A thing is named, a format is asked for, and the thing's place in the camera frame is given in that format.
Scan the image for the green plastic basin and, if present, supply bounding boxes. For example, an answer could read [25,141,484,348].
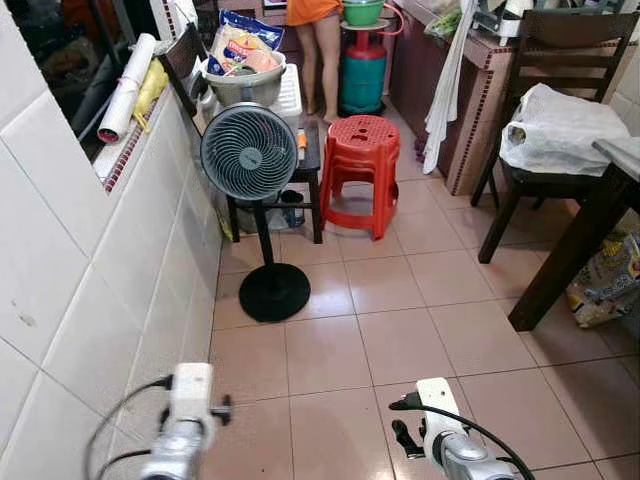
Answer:
[341,0,387,29]

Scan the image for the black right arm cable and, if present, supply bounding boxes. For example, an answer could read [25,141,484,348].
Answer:
[388,392,537,480]

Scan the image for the dark chair backrest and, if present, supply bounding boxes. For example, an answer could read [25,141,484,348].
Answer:
[159,21,212,117]

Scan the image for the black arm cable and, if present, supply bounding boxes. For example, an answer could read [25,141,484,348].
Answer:
[84,374,174,480]
[388,392,537,480]

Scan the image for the white plastic bag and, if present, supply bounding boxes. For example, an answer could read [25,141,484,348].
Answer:
[499,82,632,179]

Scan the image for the rolled white sheet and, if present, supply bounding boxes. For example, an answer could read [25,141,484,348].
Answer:
[96,32,159,145]

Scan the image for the grey standing fan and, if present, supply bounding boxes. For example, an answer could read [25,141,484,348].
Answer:
[199,101,312,324]

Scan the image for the brown tiled counter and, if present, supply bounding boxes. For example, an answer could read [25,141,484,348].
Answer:
[389,0,546,197]

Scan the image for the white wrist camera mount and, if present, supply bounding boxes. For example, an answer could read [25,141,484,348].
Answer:
[414,376,472,442]
[170,362,217,427]

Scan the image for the red plastic stool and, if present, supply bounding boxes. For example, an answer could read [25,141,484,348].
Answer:
[318,114,402,242]

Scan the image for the green gas cylinder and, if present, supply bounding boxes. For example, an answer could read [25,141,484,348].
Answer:
[337,25,390,117]

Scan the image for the large steel pot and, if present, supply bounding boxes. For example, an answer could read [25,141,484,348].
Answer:
[202,54,289,110]

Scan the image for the person in orange shorts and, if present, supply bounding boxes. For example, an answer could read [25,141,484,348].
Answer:
[286,0,347,122]

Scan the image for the white hanging towel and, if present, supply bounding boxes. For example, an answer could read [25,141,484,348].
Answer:
[422,0,480,175]

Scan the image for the printed sack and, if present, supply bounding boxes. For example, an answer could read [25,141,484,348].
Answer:
[566,229,640,330]

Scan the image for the white plastic crate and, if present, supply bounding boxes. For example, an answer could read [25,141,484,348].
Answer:
[274,64,305,127]

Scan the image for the small dark side table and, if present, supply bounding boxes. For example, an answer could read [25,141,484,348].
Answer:
[224,120,327,245]

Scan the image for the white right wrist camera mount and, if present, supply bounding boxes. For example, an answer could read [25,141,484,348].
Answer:
[414,376,472,442]

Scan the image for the dark wooden chair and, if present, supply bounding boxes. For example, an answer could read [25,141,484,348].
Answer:
[469,9,640,267]

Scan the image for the yellow cloth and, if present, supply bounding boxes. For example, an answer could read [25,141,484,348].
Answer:
[134,58,170,128]

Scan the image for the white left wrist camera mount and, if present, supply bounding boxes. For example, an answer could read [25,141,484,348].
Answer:
[170,362,217,427]

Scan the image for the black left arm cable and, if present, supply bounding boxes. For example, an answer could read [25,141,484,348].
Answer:
[84,374,174,480]

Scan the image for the grey topped dark wooden table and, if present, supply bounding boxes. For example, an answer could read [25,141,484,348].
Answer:
[507,134,640,334]

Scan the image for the blue and white food bag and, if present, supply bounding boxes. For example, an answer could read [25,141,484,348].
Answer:
[205,9,286,77]

